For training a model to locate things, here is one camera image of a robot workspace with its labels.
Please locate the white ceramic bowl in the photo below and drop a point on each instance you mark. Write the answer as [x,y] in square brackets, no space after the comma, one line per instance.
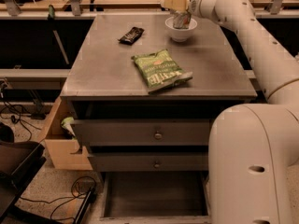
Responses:
[180,35]

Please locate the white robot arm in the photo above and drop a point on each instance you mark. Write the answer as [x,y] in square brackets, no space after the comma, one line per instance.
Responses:
[251,146]

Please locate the middle grey drawer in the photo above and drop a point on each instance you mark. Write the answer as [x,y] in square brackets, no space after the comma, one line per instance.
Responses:
[139,162]

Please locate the light wooden box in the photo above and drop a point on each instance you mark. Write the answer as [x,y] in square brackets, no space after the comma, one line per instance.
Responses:
[64,151]

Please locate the green kettle chips bag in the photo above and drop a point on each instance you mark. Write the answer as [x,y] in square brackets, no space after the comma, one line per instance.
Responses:
[160,71]

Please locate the open bottom grey drawer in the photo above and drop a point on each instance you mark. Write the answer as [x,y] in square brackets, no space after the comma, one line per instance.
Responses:
[155,198]

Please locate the silver green 7up can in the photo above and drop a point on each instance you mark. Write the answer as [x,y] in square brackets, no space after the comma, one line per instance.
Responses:
[181,20]

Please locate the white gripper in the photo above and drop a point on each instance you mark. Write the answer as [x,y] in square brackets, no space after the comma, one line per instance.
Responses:
[194,2]

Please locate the grey metal drawer cabinet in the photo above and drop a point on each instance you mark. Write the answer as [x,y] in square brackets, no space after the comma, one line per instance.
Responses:
[105,84]

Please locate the top grey drawer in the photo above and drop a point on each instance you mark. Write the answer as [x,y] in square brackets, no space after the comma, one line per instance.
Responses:
[141,132]

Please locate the black snack bar wrapper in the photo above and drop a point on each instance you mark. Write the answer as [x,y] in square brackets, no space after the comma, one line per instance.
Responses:
[132,36]

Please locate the green handled screwdriver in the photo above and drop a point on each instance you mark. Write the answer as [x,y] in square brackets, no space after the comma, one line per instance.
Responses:
[51,15]

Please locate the green packet in wooden box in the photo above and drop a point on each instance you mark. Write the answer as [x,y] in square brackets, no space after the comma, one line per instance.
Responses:
[66,126]

